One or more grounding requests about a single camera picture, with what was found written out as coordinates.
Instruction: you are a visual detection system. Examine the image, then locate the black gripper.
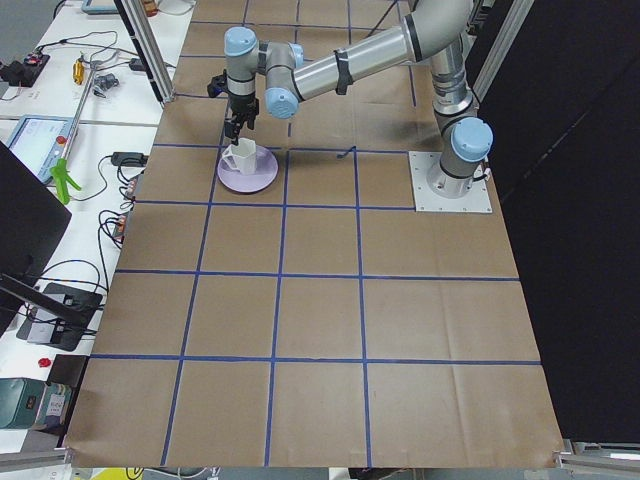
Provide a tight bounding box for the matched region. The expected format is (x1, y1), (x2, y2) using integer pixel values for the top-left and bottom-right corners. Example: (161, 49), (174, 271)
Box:
(224, 92), (259, 140)

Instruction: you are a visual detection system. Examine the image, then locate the white faceted mug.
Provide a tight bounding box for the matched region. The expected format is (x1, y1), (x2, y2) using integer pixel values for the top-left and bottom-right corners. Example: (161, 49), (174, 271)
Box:
(222, 138), (257, 175)

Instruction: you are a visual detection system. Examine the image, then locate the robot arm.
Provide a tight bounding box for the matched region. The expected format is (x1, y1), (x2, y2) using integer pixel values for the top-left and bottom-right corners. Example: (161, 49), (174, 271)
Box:
(207, 1), (493, 199)

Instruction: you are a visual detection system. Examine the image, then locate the lilac plate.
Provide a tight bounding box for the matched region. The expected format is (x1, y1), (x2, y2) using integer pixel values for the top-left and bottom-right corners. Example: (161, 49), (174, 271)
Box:
(217, 146), (279, 194)

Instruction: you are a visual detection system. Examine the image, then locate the yellow tool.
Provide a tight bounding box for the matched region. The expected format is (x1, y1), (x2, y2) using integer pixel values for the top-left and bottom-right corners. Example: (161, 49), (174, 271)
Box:
(72, 58), (85, 85)

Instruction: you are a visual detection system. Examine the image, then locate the teach pendant tablet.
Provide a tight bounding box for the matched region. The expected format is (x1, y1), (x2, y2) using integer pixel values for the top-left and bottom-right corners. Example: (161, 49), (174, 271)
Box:
(7, 115), (72, 184)

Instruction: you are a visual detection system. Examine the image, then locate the black monitor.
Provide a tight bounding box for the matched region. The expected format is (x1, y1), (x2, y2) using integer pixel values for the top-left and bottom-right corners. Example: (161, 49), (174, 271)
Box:
(0, 141), (74, 336)

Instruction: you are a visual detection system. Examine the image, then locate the aluminium frame post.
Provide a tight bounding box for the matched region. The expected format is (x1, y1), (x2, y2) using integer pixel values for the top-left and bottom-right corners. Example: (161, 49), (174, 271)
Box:
(114, 0), (174, 105)

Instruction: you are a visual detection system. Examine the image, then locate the green handled tool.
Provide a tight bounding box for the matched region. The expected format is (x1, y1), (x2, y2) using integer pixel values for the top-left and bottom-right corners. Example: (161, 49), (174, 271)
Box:
(50, 158), (82, 205)

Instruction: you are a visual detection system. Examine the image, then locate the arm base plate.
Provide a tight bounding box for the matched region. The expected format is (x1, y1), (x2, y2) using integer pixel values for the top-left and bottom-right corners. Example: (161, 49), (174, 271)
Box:
(409, 151), (493, 214)

